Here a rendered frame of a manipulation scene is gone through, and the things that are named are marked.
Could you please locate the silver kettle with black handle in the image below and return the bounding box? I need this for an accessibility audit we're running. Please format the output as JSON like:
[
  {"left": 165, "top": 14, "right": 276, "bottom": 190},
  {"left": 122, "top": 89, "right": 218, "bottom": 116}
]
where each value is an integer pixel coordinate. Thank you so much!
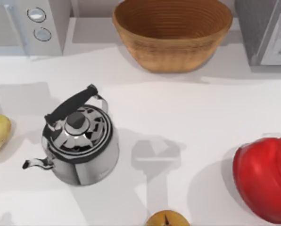
[{"left": 22, "top": 84, "right": 120, "bottom": 187}]

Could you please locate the brown wicker basket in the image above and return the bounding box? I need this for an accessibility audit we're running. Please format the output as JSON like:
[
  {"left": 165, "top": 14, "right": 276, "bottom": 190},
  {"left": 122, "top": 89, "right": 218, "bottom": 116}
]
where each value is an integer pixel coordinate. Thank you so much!
[{"left": 112, "top": 0, "right": 233, "bottom": 73}]

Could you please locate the round microwave knob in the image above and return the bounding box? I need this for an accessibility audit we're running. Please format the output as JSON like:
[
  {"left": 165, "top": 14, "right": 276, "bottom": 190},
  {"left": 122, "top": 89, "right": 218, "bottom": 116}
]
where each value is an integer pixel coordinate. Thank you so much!
[
  {"left": 26, "top": 7, "right": 47, "bottom": 23},
  {"left": 33, "top": 27, "right": 52, "bottom": 42}
]

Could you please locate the pale microwave oven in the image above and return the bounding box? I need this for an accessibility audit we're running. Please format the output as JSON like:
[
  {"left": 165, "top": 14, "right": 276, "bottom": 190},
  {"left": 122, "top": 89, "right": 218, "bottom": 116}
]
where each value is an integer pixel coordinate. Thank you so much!
[{"left": 0, "top": 0, "right": 72, "bottom": 57}]

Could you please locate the brown pear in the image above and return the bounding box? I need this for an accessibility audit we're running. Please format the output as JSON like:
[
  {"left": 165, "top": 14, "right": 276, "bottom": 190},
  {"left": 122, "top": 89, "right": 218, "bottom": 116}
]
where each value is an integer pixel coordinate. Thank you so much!
[{"left": 145, "top": 210, "right": 190, "bottom": 226}]

